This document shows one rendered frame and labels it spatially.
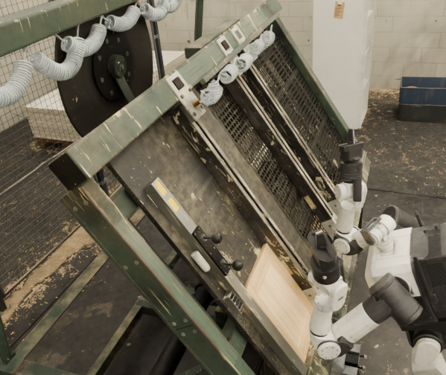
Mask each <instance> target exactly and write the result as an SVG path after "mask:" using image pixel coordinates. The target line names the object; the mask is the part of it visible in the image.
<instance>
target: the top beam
mask: <svg viewBox="0 0 446 375"><path fill-rule="evenodd" d="M281 9H282V7H281V5H280V4H279V2H278V0H266V1H265V2H264V3H263V4H261V5H260V6H258V7H257V8H255V9H254V10H253V11H252V12H251V13H249V14H248V15H246V16H245V17H243V18H242V19H241V20H240V21H239V22H237V23H236V24H234V25H233V26H231V27H230V28H229V29H228V30H227V31H225V32H223V33H222V34H221V35H219V36H218V37H217V38H216V39H214V40H213V41H211V42H210V43H209V44H207V45H206V46H205V47H204V48H202V49H201V50H199V51H198V52H197V53H196V54H194V55H193V56H192V57H190V58H189V59H187V60H186V61H184V63H182V64H181V65H179V66H178V67H177V68H175V69H174V70H173V71H172V72H170V73H169V74H167V75H166V76H165V77H163V78H162V79H161V80H160V81H158V82H157V83H155V84H154V85H153V86H151V87H150V88H149V89H147V90H146V91H145V92H143V93H142V94H140V95H139V96H138V97H137V98H135V99H134V100H132V101H131V102H130V103H128V104H127V105H126V106H125V107H123V108H122V109H120V110H119V111H118V112H116V113H115V114H114V115H113V116H111V117H110V118H108V119H107V120H106V121H104V122H103V123H102V124H101V125H99V126H98V127H96V128H95V129H94V130H92V131H91V132H90V133H89V134H87V135H86V136H84V137H83V138H81V139H80V140H79V141H78V142H77V143H75V144H73V145H72V146H71V147H69V148H68V149H67V150H66V151H64V152H63V153H61V154H60V155H59V156H57V157H56V158H55V159H54V160H52V161H51V162H49V163H48V167H49V168H50V169H51V171H52V172H53V173H54V175H55V176H56V177H57V178H58V179H59V180H60V181H61V182H62V183H63V185H64V186H65V187H66V188H67V189H68V190H70V191H72V190H74V189H75V188H77V187H78V186H80V185H82V184H83V183H84V182H86V181H88V180H89V179H91V178H92V177H93V176H94V175H95V174H96V173H97V172H98V171H99V170H101V169H102V168H103V167H104V166H105V165H106V164H108V163H109V162H110V161H111V160H112V159H113V158H114V157H116V156H117V154H119V153H120V152H121V151H122V150H123V149H124V148H125V147H127V146H128V145H129V144H130V143H131V142H132V141H134V140H135V139H136V138H137V137H138V136H139V135H140V134H142V133H143V131H145V130H146V129H147V128H148V127H149V126H150V125H151V124H153V123H154V122H155V121H156V120H157V119H158V118H160V117H161V116H162V115H163V114H164V113H165V112H166V111H168V110H169V108H171V107H172V106H173V105H174V104H175V103H176V102H177V101H178V100H179V98H178V97H177V96H176V95H175V94H174V92H173V90H172V89H171V88H170V86H169V85H168V84H167V82H166V81H165V79H167V78H168V77H169V76H171V75H172V74H173V73H174V72H176V71H178V72H179V74H180V75H181V76H182V78H183V79H184V81H185V82H186V83H187V85H188V86H189V88H191V89H192V88H193V87H195V85H196V84H198V83H199V82H200V80H201V79H202V78H203V77H204V76H205V75H206V74H207V73H209V72H210V70H212V69H213V68H214V67H215V66H216V65H217V64H218V63H220V62H221V61H222V60H223V59H224V58H226V56H225V55H224V53H223V52H222V51H221V50H220V48H219V46H218V45H217V43H216V41H217V40H218V39H219V38H220V37H222V36H223V35H224V36H225V37H226V39H227V40H228V42H229V44H230V45H231V47H232V48H233V49H236V47H238V46H239V44H238V42H237V41H236V40H235V38H234V37H233V35H232V33H231V32H230V30H231V29H232V28H233V27H235V26H236V25H237V26H238V27H239V28H240V30H241V32H242V33H243V35H244V36H245V38H246V39H247V38H248V37H249V36H251V35H252V34H253V33H254V32H255V31H257V29H259V28H260V26H262V25H263V24H264V23H265V22H266V21H267V20H269V19H270V18H271V17H272V16H273V15H275V14H276V13H277V12H279V11H280V10H281Z"/></svg>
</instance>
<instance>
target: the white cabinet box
mask: <svg viewBox="0 0 446 375"><path fill-rule="evenodd" d="M374 15H375V0H313V72H314V74H315V75H316V76H317V78H318V80H319V81H320V83H321V84H322V86H323V88H324V89H325V90H326V92H327V94H328V96H329V97H330V99H331V100H332V102H333V103H334V105H335V106H336V108H337V110H338V111H339V113H340V114H341V116H342V117H343V119H344V121H345V122H346V124H347V125H348V127H349V129H351V128H352V129H360V128H361V125H362V123H363V119H364V118H365V115H366V112H367V107H368V96H369V77H370V67H371V56H372V37H373V26H374Z"/></svg>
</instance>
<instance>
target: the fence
mask: <svg viewBox="0 0 446 375"><path fill-rule="evenodd" d="M158 181H159V182H160V183H161V184H162V186H163V187H164V188H165V190H166V191H167V193H166V194H165V195H164V196H163V195H162V194H161V193H160V191H159V190H158V189H157V187H156V186H155V183H157V182H158ZM144 189H145V190H146V192H147V193H148V194H149V196H150V197H151V198H152V200H153V201H154V202H155V203H156V204H157V205H158V207H159V208H160V209H161V211H162V212H163V213H164V215H165V216H166V217H167V218H168V219H169V220H170V222H171V223H172V225H173V226H174V227H175V229H176V230H177V231H178V232H179V233H180V234H181V236H182V237H183V238H184V240H185V241H186V242H187V244H188V245H189V246H190V247H191V248H192V249H193V251H198V252H199V253H200V254H201V255H202V256H203V258H204V259H205V260H206V262H207V263H208V264H209V266H210V269H209V271H210V272H211V273H212V274H213V276H214V277H215V278H216V279H217V281H218V282H219V283H220V285H221V286H222V287H223V288H224V289H225V291H226V292H229V291H232V290H233V292H234V293H235V294H236V296H238V298H239V299H240V300H241V302H242V303H243V306H242V307H241V311H242V312H243V314H244V315H245V316H246V317H247V318H248V319H249V321H250V322H251V323H252V325H253V326H254V327H255V329H256V330H257V331H258V332H259V333H260V334H261V336H262V337H263V338H264V340H265V341H266V342H267V344H268V345H269V346H270V347H271V348H272V349H273V351H274V352H275V354H276V355H277V356H278V357H279V359H280V360H281V361H282V362H283V363H284V365H285V366H286V367H287V369H288V370H289V371H290V372H291V374H292V375H306V373H307V370H308V367H307V366H306V365H305V364H304V362H303V361H302V360H301V359H300V358H299V356H298V355H297V354H296V352H295V351H294V349H293V348H292V347H291V346H290V345H289V343H288V342H287V341H286V339H285V338H284V337H283V335H282V334H281V333H280V332H279V331H278V329H277V328H276V327H275V325H274V324H273V323H272V322H271V320H270V319H269V318H268V317H267V315H266V314H265V313H264V311H263V310H262V309H261V308H260V307H259V305H258V304H257V303H256V301H255V300H254V298H253V297H252V296H251V295H250V294H249V292H248V291H247V290H246V288H245V287H244V286H243V284H242V283H241V282H240V281H239V280H238V278H237V277H236V276H235V274H234V273H233V272H232V270H230V271H229V273H228V275H227V276H224V275H223V273H222V272H221V271H220V270H219V269H218V268H217V266H216V265H215V264H214V262H213V261H212V260H211V258H210V257H209V256H208V255H207V254H206V252H205V251H204V250H203V248H202V247H201V246H200V244H199V243H198V242H197V241H196V240H195V238H194V237H193V236H192V233H193V231H194V229H195V228H196V227H197V226H196V225H195V223H194V222H193V221H192V219H191V218H190V217H189V215H187V213H186V212H185V211H184V209H183V208H182V206H181V205H180V204H179V203H178V202H177V200H176V199H175V198H174V197H173V195H172V194H171V192H170V191H169V190H168V189H167V188H166V187H165V185H164V184H163V182H162V181H161V180H160V178H159V177H157V178H155V179H154V180H152V181H150V182H149V183H148V184H147V186H146V187H145V188H144ZM170 197H172V198H173V200H174V201H175V203H176V204H177V205H178V206H179V210H178V211H177V212H175V210H174V209H173V208H172V207H171V205H170V204H169V203H168V200H169V199H170Z"/></svg>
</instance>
